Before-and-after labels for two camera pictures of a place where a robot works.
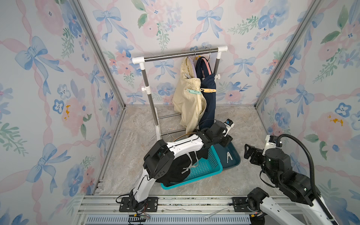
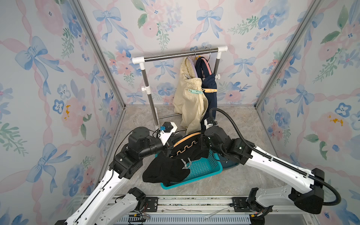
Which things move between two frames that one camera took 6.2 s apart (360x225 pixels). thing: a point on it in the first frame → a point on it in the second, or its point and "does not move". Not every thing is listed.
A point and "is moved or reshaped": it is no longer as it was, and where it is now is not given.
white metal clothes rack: (142, 59) does not move
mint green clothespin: (193, 92) does not move
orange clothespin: (208, 90) does not move
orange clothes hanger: (187, 133) is moved or reshaped
